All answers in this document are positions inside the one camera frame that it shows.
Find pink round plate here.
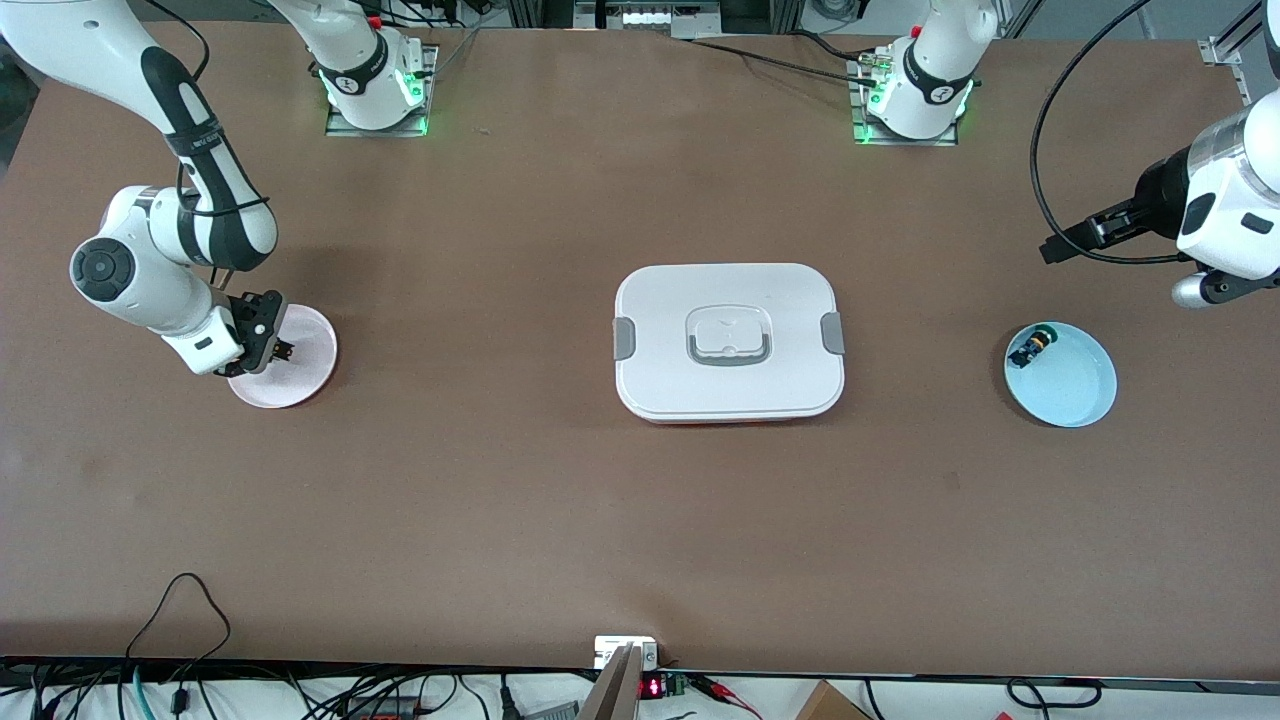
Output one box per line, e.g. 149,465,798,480
225,303,339,409

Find light blue round plate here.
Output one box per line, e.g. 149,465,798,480
1003,321,1118,429

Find white lidded container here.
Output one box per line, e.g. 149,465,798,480
612,263,846,425

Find white mounting block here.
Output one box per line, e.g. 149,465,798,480
594,636,659,671

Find brown cardboard box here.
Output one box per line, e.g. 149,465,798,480
795,680,871,720

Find red clip leads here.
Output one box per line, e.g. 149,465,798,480
690,675,761,719

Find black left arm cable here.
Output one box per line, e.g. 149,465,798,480
1030,0,1201,266

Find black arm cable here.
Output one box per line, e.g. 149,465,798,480
140,0,273,217
1030,0,1201,266

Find green-capped black switch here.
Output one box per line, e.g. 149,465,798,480
1008,325,1059,369

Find aluminium corner bracket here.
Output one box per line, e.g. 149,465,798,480
1198,0,1280,111

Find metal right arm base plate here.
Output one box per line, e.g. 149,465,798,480
325,45,439,138

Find looped black cable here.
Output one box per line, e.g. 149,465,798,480
125,572,233,691

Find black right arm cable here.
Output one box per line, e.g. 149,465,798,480
140,0,273,217

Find black cable across table edge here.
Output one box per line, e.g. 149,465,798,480
690,38,881,86

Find coiled black cable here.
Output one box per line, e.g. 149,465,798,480
1005,678,1101,709

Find aluminium profile post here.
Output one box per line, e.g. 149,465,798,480
578,643,641,720

